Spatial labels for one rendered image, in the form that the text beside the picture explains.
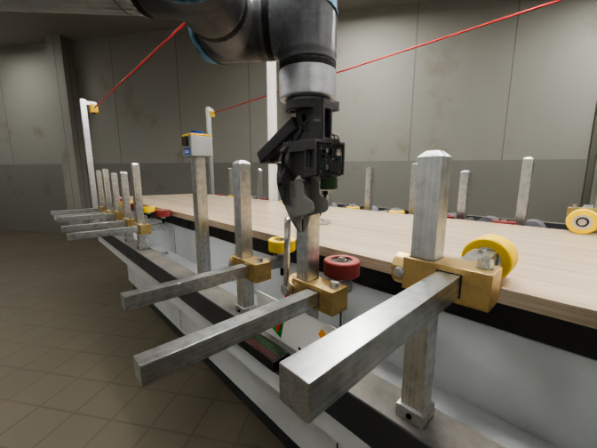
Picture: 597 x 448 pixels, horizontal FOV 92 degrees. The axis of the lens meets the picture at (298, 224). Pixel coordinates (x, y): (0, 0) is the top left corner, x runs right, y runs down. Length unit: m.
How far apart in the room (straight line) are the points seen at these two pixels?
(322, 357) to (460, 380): 0.57
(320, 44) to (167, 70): 5.20
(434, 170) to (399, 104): 4.17
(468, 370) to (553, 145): 4.56
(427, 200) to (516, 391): 0.44
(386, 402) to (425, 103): 4.31
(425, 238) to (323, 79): 0.28
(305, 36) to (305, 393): 0.43
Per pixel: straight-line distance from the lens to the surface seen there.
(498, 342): 0.71
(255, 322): 0.50
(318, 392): 0.22
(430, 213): 0.44
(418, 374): 0.53
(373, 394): 0.62
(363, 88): 4.62
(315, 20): 0.50
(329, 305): 0.58
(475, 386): 0.77
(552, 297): 0.61
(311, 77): 0.47
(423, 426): 0.58
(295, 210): 0.48
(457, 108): 4.73
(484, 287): 0.43
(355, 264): 0.62
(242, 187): 0.77
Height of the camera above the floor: 1.09
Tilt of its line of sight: 10 degrees down
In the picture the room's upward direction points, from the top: straight up
